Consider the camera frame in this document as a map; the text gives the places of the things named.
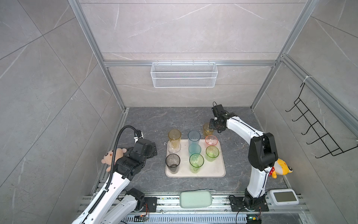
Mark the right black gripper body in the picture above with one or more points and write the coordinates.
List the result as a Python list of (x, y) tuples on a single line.
[(214, 124)]

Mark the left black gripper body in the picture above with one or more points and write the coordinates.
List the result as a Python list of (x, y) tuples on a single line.
[(151, 153)]

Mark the short amber glass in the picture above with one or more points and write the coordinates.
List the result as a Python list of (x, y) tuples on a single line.
[(207, 130)]

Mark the pink glass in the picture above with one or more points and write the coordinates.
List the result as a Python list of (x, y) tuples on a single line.
[(211, 140)]

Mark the clear glass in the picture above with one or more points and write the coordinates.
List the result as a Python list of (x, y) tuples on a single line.
[(174, 146)]

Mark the blue glass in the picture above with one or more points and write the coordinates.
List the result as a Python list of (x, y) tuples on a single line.
[(193, 137)]

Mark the short green glass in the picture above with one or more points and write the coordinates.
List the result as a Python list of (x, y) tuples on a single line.
[(212, 152)]

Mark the dark grey glass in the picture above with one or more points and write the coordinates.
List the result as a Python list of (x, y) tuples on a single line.
[(172, 163)]

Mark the tall yellow glass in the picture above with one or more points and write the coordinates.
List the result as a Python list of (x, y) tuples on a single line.
[(174, 134)]

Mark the teal glass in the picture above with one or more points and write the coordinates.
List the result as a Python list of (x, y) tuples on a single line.
[(194, 149)]

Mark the tall light green glass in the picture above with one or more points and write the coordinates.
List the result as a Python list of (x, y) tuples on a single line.
[(196, 162)]

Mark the beige plastic tray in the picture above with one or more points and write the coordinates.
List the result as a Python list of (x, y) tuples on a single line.
[(210, 169)]

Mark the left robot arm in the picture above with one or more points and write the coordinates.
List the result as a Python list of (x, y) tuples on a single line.
[(122, 171)]

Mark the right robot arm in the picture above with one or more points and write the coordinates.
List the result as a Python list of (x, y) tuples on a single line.
[(262, 152)]

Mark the pink plush doll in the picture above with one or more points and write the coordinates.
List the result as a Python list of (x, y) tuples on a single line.
[(107, 159)]

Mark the light green sponge block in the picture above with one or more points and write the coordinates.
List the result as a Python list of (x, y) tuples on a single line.
[(195, 199)]

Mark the yellow plush toy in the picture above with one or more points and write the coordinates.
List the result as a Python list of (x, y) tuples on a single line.
[(280, 168)]

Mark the white tablet device right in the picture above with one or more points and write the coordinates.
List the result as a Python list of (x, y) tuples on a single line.
[(283, 197)]

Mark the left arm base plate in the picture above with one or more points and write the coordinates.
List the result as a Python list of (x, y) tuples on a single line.
[(147, 204)]

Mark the aluminium rail frame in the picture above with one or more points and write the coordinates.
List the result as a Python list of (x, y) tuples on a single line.
[(169, 211)]

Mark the white wire mesh basket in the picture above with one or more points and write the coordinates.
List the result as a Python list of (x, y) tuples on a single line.
[(184, 75)]

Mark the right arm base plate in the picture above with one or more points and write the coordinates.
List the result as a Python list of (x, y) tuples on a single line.
[(237, 205)]

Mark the black wire hook rack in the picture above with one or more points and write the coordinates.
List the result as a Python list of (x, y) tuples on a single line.
[(320, 133)]

